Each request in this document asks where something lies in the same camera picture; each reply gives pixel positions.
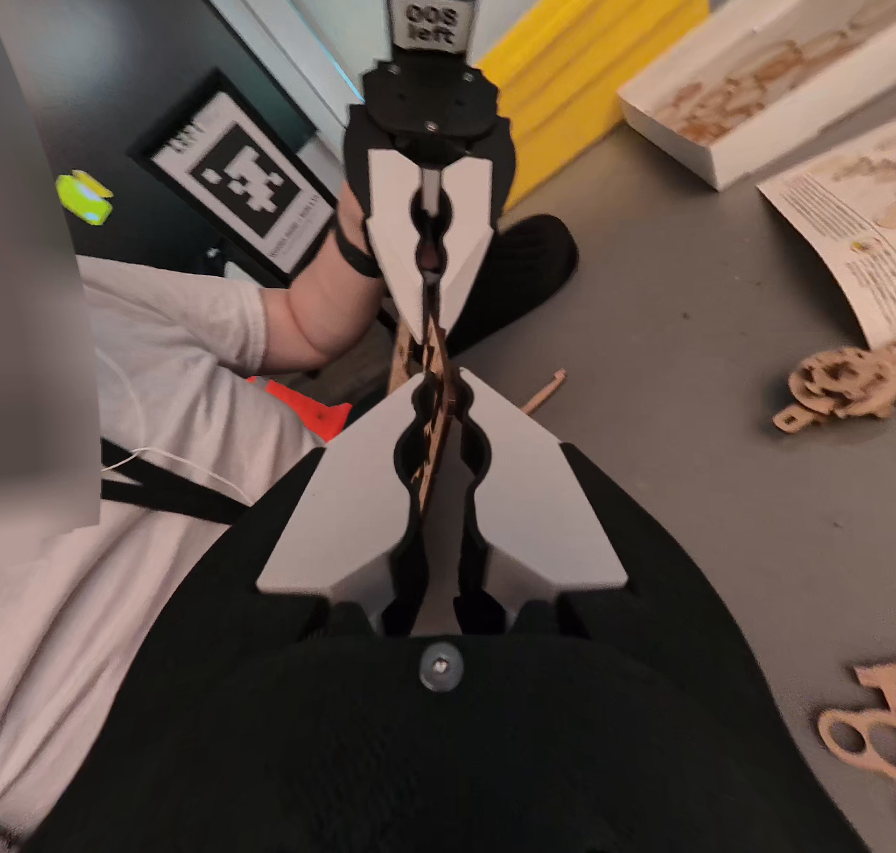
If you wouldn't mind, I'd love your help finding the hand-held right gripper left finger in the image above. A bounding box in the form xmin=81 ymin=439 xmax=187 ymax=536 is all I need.
xmin=256 ymin=370 xmax=452 ymax=636

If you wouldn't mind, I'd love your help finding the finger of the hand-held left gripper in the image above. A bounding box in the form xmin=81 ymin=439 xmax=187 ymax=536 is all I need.
xmin=427 ymin=156 xmax=499 ymax=336
xmin=364 ymin=147 xmax=433 ymax=345

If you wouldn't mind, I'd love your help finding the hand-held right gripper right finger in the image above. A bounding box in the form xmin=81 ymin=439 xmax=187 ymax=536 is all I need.
xmin=448 ymin=367 xmax=630 ymax=636

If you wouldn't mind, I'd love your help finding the wooden sheet of model parts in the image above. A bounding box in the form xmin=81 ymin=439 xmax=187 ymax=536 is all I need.
xmin=387 ymin=315 xmax=461 ymax=516

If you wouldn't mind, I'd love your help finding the wooden ring frame part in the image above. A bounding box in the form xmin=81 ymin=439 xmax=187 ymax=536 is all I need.
xmin=816 ymin=661 xmax=896 ymax=780

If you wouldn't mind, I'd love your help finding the person's left forearm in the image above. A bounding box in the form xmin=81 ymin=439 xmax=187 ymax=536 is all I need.
xmin=260 ymin=251 xmax=396 ymax=372

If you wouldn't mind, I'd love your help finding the person's left hand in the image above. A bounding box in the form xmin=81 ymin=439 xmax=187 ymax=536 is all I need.
xmin=336 ymin=181 xmax=371 ymax=241

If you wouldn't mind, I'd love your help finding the black wristband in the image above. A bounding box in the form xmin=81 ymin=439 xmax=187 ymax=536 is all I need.
xmin=332 ymin=225 xmax=385 ymax=280

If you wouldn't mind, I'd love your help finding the orange plastic object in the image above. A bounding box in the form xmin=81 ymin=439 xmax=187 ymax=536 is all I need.
xmin=246 ymin=374 xmax=353 ymax=442

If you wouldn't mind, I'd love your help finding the black framed marker board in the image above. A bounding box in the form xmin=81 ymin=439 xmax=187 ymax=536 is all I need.
xmin=127 ymin=68 xmax=338 ymax=288

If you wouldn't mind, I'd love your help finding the stack of yellow bins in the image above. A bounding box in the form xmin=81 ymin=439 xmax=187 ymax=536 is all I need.
xmin=475 ymin=0 xmax=713 ymax=211

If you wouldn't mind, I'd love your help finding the white framed window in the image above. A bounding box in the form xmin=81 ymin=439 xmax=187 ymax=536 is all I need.
xmin=174 ymin=0 xmax=382 ymax=108

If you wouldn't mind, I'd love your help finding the white cardboard box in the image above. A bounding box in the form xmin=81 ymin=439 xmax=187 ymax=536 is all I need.
xmin=616 ymin=0 xmax=896 ymax=193

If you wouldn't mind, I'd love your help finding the neon green object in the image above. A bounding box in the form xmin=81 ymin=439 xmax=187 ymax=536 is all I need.
xmin=55 ymin=169 xmax=116 ymax=227

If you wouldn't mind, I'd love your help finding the small round wooden assembly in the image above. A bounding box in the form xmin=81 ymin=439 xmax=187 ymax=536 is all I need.
xmin=771 ymin=343 xmax=896 ymax=437

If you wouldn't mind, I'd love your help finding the group of wooden rings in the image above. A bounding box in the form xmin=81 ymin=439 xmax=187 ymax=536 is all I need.
xmin=658 ymin=0 xmax=896 ymax=143

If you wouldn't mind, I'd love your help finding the open instruction booklet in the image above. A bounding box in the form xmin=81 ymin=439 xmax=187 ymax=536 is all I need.
xmin=756 ymin=120 xmax=896 ymax=351

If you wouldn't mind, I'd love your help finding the thin white cord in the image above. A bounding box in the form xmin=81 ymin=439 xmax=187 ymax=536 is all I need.
xmin=100 ymin=446 xmax=254 ymax=505

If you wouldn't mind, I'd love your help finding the black shoulder strap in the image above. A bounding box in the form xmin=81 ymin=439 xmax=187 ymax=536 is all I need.
xmin=100 ymin=439 xmax=254 ymax=526

